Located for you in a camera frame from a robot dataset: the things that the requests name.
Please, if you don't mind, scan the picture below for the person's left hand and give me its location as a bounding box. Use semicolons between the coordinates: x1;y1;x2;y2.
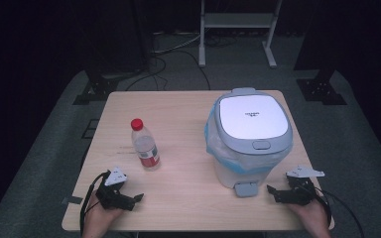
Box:
81;190;124;238

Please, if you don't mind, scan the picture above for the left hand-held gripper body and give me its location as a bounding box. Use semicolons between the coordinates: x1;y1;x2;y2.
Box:
94;166;137;211

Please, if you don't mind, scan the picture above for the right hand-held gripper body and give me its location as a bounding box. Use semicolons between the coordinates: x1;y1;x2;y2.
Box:
273;165;325;206

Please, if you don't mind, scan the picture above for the white grey pedal trash can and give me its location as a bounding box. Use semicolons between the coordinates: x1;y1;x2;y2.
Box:
203;86;294;199

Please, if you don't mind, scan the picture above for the person's right hand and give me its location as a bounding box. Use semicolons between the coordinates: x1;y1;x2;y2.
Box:
287;197;332;238

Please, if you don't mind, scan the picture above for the clear water bottle red cap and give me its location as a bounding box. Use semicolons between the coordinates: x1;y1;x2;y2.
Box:
130;117;162;172

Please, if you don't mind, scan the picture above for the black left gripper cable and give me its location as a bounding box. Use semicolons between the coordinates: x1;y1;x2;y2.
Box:
78;170;112;236

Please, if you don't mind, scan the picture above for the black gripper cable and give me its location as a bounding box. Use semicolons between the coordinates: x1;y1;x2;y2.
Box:
78;170;112;236
312;185;365;238

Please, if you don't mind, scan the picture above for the dark floor plate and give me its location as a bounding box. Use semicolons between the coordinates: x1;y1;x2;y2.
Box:
80;118;101;140

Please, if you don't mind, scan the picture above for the black stand base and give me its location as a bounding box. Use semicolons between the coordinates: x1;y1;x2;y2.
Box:
294;65;348;106
72;63;153;106

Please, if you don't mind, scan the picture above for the grey tape piece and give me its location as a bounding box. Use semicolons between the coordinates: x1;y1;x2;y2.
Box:
61;195;84;206

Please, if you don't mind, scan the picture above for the black floor cable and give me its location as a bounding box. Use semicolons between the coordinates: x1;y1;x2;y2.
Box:
124;33;211;92

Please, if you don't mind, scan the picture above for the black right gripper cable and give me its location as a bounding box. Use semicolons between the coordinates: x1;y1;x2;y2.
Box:
312;185;365;238

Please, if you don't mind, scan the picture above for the white metal stand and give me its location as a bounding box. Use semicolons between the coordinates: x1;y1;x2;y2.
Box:
197;0;284;69

